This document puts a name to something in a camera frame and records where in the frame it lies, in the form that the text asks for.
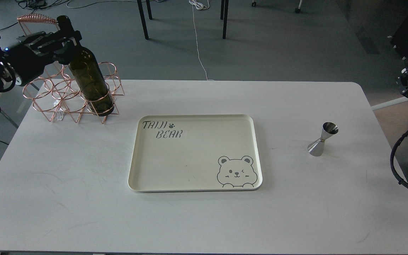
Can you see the black table leg left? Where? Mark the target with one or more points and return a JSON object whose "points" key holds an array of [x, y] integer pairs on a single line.
{"points": [[142, 16]]}

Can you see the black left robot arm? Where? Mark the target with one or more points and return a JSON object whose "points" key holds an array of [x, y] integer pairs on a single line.
{"points": [[7, 75]]}

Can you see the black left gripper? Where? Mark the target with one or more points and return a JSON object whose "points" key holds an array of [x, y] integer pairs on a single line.
{"points": [[32, 53]]}

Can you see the cream bear serving tray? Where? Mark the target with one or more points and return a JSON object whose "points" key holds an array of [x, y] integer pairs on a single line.
{"points": [[195, 153]]}

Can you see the dark green wine bottle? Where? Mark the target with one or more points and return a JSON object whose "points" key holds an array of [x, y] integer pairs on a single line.
{"points": [[87, 74]]}

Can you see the black table leg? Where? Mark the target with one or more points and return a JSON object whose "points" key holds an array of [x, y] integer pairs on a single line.
{"points": [[142, 16], [224, 16]]}

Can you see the steel double jigger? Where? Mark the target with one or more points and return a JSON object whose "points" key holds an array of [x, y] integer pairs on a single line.
{"points": [[316, 148]]}

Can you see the black table leg right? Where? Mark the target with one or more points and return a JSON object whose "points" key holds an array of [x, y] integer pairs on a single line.
{"points": [[224, 16]]}

